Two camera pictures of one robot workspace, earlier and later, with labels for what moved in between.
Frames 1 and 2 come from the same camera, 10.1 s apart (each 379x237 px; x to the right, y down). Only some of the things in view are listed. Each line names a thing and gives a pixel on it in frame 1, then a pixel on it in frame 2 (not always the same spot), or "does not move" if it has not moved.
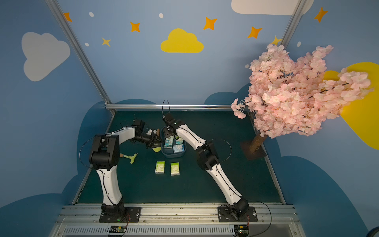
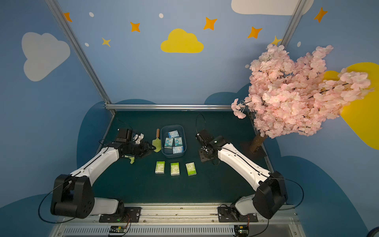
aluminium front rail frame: (175, 220) does not move
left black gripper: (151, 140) to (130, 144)
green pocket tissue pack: (174, 169) does not move
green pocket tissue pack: (160, 167) does not move
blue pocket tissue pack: (168, 143) does not move
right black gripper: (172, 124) to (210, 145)
